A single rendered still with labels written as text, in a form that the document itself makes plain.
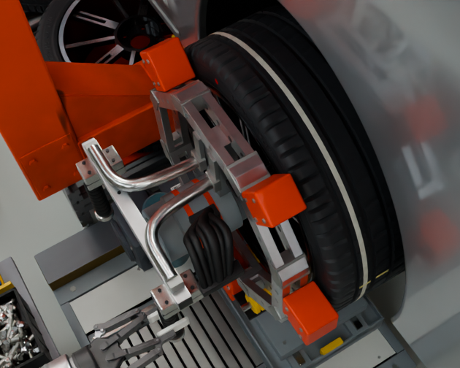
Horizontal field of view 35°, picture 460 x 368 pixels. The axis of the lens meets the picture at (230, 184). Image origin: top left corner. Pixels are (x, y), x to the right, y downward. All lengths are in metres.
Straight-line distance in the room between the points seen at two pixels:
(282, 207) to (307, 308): 0.27
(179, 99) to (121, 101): 0.52
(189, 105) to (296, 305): 0.44
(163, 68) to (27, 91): 0.37
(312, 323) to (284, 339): 0.69
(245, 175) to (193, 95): 0.21
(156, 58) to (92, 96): 0.40
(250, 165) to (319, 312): 0.33
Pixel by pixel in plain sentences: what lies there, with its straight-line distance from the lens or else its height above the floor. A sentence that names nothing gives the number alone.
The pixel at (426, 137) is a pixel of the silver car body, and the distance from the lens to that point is 1.07.
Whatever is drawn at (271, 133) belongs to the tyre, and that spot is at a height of 1.16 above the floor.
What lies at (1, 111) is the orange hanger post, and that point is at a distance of 1.75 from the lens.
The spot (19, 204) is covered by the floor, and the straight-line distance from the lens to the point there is 2.72.
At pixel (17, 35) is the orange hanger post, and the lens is 1.62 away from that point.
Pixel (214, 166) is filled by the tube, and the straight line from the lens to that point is 1.39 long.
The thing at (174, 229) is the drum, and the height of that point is 0.90.
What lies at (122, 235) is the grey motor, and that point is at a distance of 2.12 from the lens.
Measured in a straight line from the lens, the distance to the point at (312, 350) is 2.21.
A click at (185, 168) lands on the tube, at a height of 1.01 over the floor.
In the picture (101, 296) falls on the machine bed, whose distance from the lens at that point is 2.39.
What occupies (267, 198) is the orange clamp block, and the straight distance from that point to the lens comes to 1.25.
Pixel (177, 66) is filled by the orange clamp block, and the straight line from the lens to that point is 1.51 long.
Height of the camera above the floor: 2.25
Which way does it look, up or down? 59 degrees down
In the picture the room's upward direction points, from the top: 6 degrees counter-clockwise
